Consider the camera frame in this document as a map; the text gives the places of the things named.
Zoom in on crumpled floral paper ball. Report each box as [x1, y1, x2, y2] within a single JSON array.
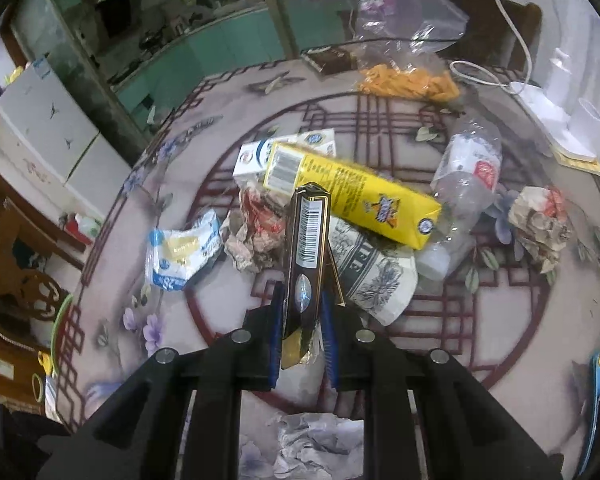
[[507, 186, 571, 274]]

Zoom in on white blue milk carton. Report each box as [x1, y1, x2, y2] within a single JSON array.
[[233, 128, 337, 186]]

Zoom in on bag of orange snacks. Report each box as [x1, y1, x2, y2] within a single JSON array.
[[353, 0, 468, 104]]

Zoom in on red patterned paper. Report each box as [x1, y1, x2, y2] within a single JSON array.
[[220, 181, 286, 273]]

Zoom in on floral tablecloth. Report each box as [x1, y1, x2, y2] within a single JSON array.
[[54, 56, 600, 480]]

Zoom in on yellow lemon tea carton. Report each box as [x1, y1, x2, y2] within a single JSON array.
[[263, 142, 442, 250]]

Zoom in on white cable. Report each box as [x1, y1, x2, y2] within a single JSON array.
[[448, 0, 534, 92]]

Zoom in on crumpled grey paper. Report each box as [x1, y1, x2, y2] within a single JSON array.
[[238, 413, 364, 479]]

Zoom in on white power strip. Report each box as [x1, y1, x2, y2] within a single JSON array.
[[510, 48, 600, 162]]

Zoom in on dark chocolate bar packet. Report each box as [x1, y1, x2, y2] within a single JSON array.
[[300, 46, 358, 76]]

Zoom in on blue white crumpled wrapper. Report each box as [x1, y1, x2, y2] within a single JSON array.
[[145, 209, 223, 292]]

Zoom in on teal kitchen counter cabinets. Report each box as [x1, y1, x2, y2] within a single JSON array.
[[114, 9, 284, 125]]

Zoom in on clear plastic water bottle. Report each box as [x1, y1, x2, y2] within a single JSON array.
[[415, 114, 502, 282]]

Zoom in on white refrigerator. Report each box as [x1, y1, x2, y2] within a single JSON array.
[[0, 58, 131, 220]]

